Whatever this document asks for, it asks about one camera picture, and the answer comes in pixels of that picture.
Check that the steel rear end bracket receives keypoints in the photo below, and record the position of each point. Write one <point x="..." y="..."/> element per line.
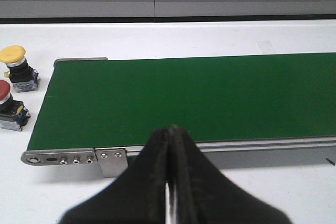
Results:
<point x="78" y="59"/>

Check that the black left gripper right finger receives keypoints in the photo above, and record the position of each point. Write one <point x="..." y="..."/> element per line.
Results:
<point x="205" y="195"/>

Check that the green conveyor belt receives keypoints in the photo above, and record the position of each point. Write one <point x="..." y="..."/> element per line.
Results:
<point x="104" y="103"/>

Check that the small black screw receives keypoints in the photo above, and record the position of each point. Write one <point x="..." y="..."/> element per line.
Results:
<point x="331" y="162"/>

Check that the steel conveyor end bracket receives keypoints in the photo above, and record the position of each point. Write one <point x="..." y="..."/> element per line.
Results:
<point x="59" y="157"/>

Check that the steel conveyor mounting plate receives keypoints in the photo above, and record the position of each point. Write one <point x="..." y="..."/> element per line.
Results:
<point x="113" y="161"/>

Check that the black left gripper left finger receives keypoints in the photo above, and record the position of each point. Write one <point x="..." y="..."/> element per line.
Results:
<point x="136" y="196"/>

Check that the aluminium conveyor front rail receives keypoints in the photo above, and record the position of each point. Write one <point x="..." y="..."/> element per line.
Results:
<point x="266" y="144"/>

